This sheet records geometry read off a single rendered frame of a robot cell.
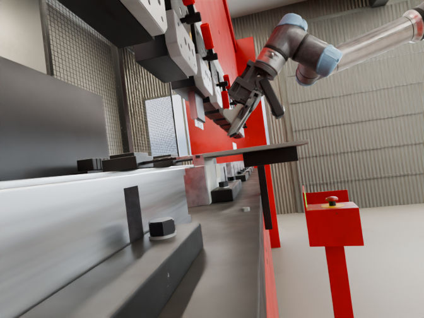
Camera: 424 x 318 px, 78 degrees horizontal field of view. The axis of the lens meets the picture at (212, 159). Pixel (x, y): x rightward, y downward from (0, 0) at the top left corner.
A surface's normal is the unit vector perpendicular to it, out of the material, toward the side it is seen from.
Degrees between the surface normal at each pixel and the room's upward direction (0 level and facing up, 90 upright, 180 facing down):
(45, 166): 90
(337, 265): 90
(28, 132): 90
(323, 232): 90
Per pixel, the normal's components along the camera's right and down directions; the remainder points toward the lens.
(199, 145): -0.18, 0.00
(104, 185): 0.98, -0.13
